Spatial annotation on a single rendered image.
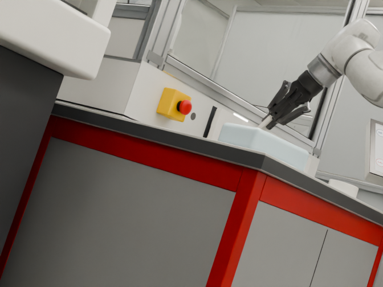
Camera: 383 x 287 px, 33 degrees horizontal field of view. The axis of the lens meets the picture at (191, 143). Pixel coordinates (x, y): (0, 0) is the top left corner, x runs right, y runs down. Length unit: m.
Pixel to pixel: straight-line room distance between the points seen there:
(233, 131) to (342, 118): 2.71
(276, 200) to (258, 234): 0.07
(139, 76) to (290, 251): 0.66
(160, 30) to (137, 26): 0.06
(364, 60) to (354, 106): 2.04
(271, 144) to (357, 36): 0.78
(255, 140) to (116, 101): 0.63
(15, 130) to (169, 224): 0.33
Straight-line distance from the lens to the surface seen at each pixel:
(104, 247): 1.24
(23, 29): 1.12
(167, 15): 1.71
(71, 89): 1.81
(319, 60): 1.88
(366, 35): 1.86
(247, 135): 1.12
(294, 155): 1.19
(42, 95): 1.25
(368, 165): 2.56
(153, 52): 1.68
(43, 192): 1.40
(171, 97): 1.69
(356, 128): 3.78
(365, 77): 1.76
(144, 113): 1.69
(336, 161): 3.78
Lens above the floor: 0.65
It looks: 5 degrees up
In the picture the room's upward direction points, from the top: 18 degrees clockwise
